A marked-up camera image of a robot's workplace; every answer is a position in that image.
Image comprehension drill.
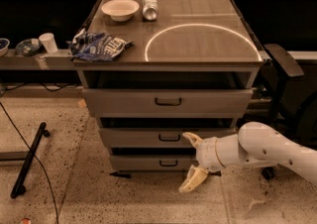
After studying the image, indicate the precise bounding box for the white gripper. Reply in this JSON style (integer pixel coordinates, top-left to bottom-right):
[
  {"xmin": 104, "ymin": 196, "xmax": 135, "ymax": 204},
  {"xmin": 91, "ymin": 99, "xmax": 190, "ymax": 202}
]
[{"xmin": 178, "ymin": 132, "xmax": 222, "ymax": 193}]

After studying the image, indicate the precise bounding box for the grey bottom drawer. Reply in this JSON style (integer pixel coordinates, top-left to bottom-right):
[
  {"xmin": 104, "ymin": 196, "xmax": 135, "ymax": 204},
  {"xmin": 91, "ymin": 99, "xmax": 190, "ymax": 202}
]
[{"xmin": 110, "ymin": 156, "xmax": 197, "ymax": 172}]

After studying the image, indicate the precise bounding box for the grey drawer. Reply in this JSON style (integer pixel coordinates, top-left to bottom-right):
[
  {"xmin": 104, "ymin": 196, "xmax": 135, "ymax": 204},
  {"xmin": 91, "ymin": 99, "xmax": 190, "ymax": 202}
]
[
  {"xmin": 110, "ymin": 156, "xmax": 197, "ymax": 172},
  {"xmin": 82, "ymin": 89, "xmax": 252, "ymax": 118},
  {"xmin": 98, "ymin": 126, "xmax": 238, "ymax": 149}
]

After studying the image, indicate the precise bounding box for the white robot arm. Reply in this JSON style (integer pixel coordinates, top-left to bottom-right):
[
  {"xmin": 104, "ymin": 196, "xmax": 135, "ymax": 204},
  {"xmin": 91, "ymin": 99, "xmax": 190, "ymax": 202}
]
[{"xmin": 179, "ymin": 122, "xmax": 317, "ymax": 193}]

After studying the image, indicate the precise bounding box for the grey middle drawer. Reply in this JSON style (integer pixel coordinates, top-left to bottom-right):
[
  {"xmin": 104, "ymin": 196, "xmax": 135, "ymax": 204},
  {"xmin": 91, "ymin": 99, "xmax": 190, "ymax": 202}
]
[{"xmin": 98, "ymin": 126, "xmax": 238, "ymax": 149}]

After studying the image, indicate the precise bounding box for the grey drawer cabinet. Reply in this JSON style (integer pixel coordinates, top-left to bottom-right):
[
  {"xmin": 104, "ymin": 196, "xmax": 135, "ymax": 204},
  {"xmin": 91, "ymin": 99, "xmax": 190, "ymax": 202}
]
[{"xmin": 72, "ymin": 0, "xmax": 265, "ymax": 178}]

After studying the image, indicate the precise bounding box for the grey top drawer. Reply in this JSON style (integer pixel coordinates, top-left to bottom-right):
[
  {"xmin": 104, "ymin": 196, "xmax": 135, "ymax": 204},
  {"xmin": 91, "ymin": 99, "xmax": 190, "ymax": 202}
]
[{"xmin": 82, "ymin": 89, "xmax": 252, "ymax": 118}]

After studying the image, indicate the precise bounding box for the black office chair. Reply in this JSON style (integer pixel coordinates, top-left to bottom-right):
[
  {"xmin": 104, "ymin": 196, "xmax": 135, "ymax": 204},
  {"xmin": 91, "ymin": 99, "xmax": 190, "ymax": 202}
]
[{"xmin": 244, "ymin": 44, "xmax": 317, "ymax": 183}]

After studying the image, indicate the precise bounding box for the blue chip bag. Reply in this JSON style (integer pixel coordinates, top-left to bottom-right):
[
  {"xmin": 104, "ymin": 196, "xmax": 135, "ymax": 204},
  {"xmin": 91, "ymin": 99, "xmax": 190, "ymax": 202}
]
[{"xmin": 67, "ymin": 29, "xmax": 133, "ymax": 61}]

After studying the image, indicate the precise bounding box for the silver soda can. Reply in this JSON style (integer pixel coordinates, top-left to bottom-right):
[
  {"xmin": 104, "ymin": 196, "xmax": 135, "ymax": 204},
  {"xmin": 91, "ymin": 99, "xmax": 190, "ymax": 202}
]
[{"xmin": 143, "ymin": 0, "xmax": 159, "ymax": 21}]

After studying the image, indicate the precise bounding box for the grey side shelf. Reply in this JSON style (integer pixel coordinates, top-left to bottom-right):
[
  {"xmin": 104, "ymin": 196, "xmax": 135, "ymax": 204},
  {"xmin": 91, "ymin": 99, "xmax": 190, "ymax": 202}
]
[{"xmin": 0, "ymin": 50, "xmax": 74, "ymax": 70}]

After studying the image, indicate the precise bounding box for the white bowl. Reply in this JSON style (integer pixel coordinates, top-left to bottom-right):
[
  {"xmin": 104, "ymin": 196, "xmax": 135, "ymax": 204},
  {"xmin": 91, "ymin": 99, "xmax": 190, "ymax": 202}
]
[{"xmin": 101, "ymin": 0, "xmax": 140, "ymax": 22}]

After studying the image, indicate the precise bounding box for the black table leg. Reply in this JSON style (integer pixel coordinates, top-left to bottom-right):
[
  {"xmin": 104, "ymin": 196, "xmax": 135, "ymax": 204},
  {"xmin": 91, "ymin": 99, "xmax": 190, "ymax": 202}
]
[{"xmin": 10, "ymin": 122, "xmax": 51, "ymax": 198}]

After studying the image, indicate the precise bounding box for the white paper cup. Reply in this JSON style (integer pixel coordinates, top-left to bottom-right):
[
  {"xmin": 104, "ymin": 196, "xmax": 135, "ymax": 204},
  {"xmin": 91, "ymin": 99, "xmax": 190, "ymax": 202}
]
[{"xmin": 39, "ymin": 33, "xmax": 57, "ymax": 54}]

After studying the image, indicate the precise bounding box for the dark blue bowl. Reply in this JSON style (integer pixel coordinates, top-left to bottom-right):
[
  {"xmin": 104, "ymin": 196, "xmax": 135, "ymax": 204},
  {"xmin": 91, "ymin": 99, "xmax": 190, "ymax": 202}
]
[{"xmin": 15, "ymin": 38, "xmax": 43, "ymax": 56}]

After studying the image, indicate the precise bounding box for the blue rimmed bowl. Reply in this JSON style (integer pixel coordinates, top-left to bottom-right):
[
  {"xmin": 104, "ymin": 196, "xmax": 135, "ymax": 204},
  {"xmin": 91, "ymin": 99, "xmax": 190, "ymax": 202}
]
[{"xmin": 0, "ymin": 38, "xmax": 10, "ymax": 56}]

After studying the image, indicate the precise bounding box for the black floor cable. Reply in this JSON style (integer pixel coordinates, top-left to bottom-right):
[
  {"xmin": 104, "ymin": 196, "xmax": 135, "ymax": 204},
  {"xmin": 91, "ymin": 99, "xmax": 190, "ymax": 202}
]
[{"xmin": 0, "ymin": 101, "xmax": 60, "ymax": 224}]

